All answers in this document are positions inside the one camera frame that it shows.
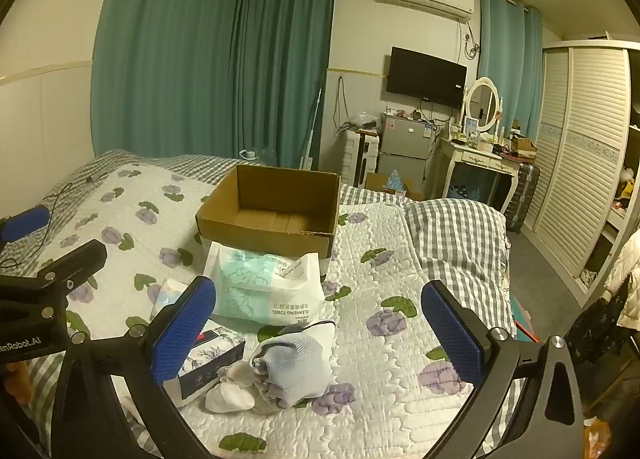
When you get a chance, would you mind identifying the open floor carton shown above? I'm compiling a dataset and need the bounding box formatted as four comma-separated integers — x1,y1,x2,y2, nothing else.
365,170,423,202

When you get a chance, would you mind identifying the black wall television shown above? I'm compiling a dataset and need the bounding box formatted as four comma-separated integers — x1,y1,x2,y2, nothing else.
386,46,468,109

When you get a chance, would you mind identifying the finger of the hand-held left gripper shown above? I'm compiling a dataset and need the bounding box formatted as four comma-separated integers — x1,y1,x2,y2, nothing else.
0,239,109,321
0,206,52,243

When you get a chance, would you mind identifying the person's left hand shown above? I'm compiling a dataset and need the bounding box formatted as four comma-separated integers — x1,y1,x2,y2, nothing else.
0,361,34,405

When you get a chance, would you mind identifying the small tissue pack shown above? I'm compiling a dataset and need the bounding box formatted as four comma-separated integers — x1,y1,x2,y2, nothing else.
149,279,193,322

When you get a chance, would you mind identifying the white oval mirror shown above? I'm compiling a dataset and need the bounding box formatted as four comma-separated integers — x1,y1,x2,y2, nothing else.
462,78,502,135

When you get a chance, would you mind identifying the black thin cable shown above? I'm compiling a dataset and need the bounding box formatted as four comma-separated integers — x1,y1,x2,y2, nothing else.
30,172,121,270

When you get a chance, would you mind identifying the white floral quilt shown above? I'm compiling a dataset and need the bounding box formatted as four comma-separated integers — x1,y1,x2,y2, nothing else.
20,164,526,459

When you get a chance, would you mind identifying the white jacket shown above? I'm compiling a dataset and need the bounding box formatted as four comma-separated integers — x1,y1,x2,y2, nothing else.
602,229,640,330

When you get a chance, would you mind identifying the grey small fridge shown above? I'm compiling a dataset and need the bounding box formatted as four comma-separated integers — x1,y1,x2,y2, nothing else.
377,112,436,200

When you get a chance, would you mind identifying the white mop pole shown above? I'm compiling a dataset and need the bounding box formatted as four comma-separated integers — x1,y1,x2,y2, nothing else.
301,82,322,170

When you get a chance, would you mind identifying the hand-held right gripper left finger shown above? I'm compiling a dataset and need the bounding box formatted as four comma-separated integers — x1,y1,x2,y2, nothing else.
50,275,218,459

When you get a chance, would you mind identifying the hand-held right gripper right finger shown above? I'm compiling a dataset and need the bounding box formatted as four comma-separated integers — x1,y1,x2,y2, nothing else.
421,280,588,459

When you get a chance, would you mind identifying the narrow teal curtain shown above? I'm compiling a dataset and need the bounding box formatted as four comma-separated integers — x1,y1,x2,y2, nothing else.
477,0,543,142

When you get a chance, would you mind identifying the brown cardboard box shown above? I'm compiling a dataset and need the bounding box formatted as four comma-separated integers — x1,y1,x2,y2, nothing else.
196,165,342,260

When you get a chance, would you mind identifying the white teal towel pack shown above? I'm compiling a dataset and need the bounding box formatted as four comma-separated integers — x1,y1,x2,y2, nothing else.
202,241,325,326

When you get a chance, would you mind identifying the white grey sock bundle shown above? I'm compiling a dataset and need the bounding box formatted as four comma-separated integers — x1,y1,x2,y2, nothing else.
250,320,337,410

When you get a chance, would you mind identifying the white drawer cabinet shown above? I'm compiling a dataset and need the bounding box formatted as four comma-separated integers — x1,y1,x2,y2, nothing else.
342,128,383,187

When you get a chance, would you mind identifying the white dressing table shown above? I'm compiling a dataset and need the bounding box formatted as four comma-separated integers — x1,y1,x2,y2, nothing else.
440,132,518,215

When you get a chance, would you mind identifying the dark clothes pile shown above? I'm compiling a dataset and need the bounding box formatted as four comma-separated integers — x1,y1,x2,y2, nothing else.
565,289,640,380

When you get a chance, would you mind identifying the white slatted wardrobe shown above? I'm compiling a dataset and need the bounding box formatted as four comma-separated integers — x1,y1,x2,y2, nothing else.
522,32,640,307

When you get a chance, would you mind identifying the large teal curtain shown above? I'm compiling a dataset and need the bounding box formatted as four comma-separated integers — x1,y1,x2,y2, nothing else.
90,0,338,170

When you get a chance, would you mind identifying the floral printed box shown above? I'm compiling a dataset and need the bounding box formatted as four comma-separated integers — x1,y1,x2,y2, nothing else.
162,318,247,407

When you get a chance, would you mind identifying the dark suitcase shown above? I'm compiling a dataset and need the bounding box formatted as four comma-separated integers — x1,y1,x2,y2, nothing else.
505,162,542,234

